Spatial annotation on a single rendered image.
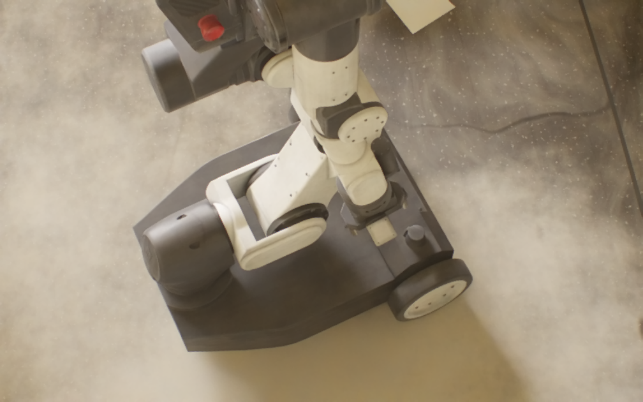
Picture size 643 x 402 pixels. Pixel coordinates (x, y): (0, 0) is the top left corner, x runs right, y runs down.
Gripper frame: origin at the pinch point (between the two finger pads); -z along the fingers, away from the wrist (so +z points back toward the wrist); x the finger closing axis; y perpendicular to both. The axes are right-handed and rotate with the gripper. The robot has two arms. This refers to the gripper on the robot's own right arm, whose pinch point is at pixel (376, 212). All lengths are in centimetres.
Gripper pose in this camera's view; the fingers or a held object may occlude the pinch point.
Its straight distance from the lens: 206.0
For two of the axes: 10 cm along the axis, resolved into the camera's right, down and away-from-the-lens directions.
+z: -1.9, -3.4, -9.2
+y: -4.4, -8.1, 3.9
